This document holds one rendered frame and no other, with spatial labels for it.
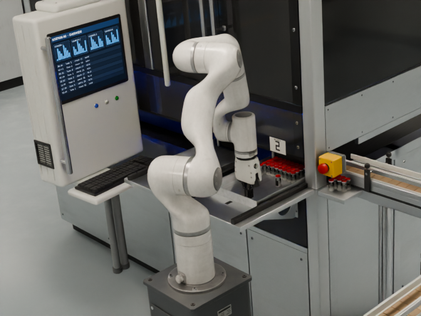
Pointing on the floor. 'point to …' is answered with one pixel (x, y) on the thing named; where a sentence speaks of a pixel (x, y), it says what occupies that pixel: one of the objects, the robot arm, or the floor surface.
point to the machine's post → (311, 83)
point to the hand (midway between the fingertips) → (249, 193)
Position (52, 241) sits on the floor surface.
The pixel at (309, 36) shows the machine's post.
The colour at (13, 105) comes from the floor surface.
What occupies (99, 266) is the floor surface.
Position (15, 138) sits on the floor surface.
